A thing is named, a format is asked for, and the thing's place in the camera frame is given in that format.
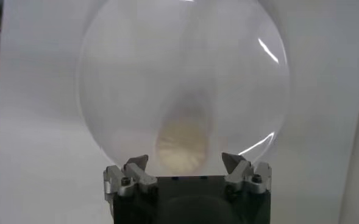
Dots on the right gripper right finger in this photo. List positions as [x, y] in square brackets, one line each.
[240, 173]

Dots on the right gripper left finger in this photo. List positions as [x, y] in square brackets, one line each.
[136, 173]

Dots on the white steamed baozi bun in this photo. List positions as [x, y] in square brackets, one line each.
[182, 146]

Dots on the round white plate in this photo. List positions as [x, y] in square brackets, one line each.
[136, 76]

